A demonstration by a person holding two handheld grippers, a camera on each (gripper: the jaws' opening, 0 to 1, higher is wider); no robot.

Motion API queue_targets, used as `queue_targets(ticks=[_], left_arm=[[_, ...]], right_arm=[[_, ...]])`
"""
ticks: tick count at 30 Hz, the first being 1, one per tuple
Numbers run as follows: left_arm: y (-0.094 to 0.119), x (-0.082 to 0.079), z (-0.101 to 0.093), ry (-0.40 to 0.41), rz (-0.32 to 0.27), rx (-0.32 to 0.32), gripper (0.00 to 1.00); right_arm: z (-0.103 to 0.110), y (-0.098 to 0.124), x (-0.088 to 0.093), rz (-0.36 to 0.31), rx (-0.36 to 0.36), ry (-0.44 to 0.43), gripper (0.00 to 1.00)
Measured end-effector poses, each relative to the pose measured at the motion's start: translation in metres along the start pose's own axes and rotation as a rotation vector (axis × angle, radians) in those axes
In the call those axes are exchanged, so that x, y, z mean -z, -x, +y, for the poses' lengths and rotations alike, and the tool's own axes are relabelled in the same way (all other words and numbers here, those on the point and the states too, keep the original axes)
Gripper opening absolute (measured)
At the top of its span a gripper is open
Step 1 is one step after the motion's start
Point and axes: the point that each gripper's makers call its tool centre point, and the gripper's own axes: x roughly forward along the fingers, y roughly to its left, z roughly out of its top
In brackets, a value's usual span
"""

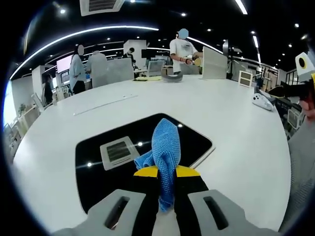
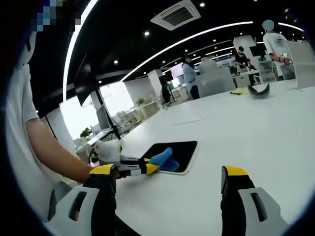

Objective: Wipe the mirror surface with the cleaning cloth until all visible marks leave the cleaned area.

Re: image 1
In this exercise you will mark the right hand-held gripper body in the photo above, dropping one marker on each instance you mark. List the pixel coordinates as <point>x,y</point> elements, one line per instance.
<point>306,71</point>

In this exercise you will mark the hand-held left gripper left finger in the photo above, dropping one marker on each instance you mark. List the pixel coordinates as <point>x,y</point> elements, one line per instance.
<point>108,221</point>

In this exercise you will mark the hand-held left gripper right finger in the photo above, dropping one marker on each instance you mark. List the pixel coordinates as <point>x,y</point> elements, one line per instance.
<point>221,221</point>

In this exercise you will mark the blue cleaning cloth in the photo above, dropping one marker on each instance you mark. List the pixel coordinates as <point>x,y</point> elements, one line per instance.
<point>166,142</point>

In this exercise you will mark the person's right hand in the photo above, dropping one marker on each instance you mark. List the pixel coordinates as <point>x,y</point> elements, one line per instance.
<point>309,108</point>

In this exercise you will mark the white handheld device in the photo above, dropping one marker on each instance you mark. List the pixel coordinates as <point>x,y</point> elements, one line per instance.
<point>262,102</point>

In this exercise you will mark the small white shelf box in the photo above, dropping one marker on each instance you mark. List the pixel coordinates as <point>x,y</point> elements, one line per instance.
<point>245,78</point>

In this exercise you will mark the person's light shirt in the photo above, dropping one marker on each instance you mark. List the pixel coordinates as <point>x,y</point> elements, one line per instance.
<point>302,159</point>

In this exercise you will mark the black tripod stand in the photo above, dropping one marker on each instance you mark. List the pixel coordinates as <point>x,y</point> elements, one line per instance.
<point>225,46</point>

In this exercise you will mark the light grey ribbed partition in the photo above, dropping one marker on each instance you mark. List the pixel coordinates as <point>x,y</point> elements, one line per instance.
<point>214,64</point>

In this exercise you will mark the straight ceiling light strip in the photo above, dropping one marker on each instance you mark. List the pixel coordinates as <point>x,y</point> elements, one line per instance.
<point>241,6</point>

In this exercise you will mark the curved grey headband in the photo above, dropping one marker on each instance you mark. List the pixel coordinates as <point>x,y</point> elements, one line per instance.
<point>172,79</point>

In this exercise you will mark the grey mesh office chair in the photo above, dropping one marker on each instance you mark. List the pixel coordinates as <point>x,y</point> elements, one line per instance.
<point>155,67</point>

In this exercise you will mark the yellow paper sheet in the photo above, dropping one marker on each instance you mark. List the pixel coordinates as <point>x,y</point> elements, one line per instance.
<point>150,79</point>

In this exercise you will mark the grey desk partition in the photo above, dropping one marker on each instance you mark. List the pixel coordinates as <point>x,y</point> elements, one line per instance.
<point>120,70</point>

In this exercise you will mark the pink display screen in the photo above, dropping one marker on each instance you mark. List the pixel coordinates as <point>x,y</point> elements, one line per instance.
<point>64,64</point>

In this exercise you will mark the long curved ceiling light strip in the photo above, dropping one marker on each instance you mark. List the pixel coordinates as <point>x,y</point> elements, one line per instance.
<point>86,32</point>

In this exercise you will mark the ceiling air conditioner unit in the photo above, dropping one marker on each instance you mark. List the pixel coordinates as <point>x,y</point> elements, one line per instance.
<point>101,7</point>

